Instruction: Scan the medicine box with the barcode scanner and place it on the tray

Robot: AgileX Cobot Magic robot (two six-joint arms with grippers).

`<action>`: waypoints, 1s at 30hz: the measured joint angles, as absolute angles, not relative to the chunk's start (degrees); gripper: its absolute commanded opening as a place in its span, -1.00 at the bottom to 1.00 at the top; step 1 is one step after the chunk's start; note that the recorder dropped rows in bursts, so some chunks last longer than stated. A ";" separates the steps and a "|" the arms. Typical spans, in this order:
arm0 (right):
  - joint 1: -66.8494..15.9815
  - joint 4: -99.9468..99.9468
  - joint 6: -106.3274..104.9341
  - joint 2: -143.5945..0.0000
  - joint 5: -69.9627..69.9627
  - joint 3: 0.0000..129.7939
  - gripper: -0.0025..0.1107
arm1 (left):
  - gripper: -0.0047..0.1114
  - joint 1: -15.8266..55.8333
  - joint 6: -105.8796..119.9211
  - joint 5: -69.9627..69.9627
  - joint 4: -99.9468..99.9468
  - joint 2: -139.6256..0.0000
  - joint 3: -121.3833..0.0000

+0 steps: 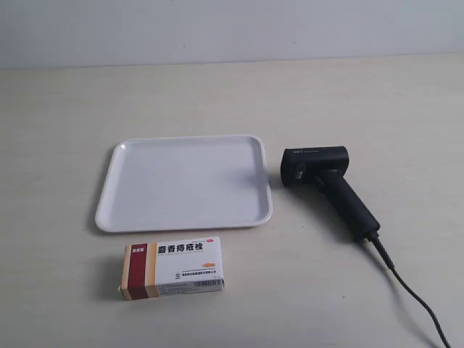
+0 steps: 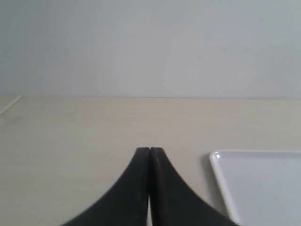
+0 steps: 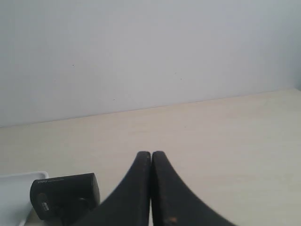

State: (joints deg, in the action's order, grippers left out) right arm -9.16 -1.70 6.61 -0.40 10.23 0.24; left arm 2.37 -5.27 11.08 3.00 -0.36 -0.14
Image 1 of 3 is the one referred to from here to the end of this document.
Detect white plastic tray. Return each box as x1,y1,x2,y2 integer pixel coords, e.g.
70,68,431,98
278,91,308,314
94,135,273,233

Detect white red medicine box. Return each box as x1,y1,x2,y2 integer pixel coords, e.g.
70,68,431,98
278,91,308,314
119,236,225,301

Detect black handheld barcode scanner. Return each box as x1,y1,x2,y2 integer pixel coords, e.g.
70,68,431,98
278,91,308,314
280,146,381,241

